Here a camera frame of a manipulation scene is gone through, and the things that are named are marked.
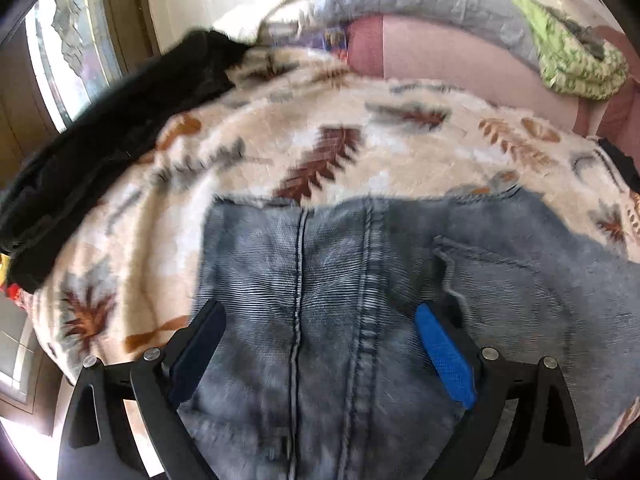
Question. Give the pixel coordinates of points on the blue denim pants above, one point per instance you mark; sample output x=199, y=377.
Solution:
x=340, y=310

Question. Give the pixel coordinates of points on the green patterned cloth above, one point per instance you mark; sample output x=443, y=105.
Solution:
x=575, y=65

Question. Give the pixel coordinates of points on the pink sofa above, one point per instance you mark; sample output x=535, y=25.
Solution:
x=450, y=55

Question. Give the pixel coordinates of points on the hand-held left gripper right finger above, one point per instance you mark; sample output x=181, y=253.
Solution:
x=445, y=355

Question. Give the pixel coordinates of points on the small black cloth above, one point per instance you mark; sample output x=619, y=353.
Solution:
x=625, y=165

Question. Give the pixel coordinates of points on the colourful printed item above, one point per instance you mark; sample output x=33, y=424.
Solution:
x=336, y=42

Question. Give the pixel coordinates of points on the grey fuzzy cloth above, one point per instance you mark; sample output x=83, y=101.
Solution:
x=580, y=30

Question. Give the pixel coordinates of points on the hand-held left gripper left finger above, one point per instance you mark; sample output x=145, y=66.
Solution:
x=197, y=355

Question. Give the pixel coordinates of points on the cream leaf-printed blanket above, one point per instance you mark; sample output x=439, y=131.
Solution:
x=300, y=125

